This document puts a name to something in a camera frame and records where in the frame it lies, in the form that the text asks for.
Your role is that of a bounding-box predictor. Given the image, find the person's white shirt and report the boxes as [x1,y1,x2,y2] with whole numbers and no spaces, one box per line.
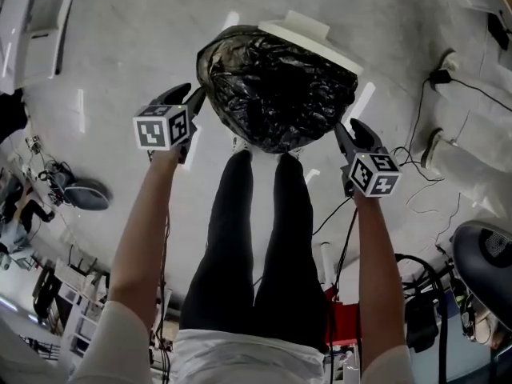
[71,300,417,384]

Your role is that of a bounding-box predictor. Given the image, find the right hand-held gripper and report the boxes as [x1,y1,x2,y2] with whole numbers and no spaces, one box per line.
[334,118,402,198]

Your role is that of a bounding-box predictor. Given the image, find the black garbage bag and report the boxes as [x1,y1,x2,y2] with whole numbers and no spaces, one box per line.
[195,24,359,154]

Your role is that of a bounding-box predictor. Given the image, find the thick black hose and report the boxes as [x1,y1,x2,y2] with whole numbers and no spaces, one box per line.
[394,254,450,384]

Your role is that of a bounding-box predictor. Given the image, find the person's left forearm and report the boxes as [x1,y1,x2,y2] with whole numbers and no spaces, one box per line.
[107,149,182,327]

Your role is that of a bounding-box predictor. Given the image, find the grey padded chair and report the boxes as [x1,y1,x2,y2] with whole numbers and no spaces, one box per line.
[451,220,512,331]

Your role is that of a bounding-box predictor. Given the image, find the person's black trousers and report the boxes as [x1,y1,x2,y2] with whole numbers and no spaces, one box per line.
[179,150,329,354]

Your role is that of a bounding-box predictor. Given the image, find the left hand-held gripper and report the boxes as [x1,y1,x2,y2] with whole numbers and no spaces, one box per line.
[132,82,207,164]

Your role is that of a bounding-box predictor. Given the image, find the red box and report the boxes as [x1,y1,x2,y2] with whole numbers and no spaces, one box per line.
[323,286,363,347]

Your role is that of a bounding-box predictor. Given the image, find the black power adapter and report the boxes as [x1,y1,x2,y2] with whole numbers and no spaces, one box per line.
[430,68,452,86]

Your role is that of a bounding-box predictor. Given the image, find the person's right forearm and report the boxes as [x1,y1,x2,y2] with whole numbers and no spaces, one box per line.
[351,192,406,371]

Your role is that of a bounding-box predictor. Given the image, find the white bin lid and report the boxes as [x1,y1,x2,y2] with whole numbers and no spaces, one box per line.
[258,9,365,75]

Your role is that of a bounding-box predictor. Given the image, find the person's left white shoe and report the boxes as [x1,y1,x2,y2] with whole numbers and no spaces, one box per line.
[230,134,254,154]

